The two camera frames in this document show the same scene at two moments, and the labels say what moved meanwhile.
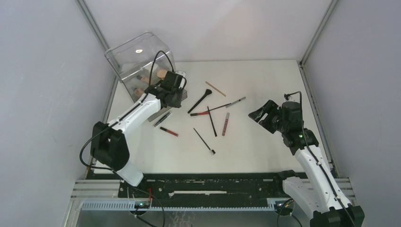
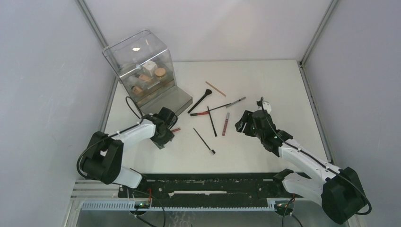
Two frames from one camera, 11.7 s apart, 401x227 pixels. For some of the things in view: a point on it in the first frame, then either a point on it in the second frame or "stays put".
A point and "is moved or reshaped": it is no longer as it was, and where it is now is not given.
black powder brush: (208, 91) stays put
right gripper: (269, 107) to (247, 117)
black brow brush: (211, 151) stays put
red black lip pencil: (198, 114) stays put
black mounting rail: (204, 186) stays put
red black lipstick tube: (172, 133) is moved or reshaped
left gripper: (177, 104) to (159, 143)
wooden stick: (212, 86) stays put
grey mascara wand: (241, 99) stays put
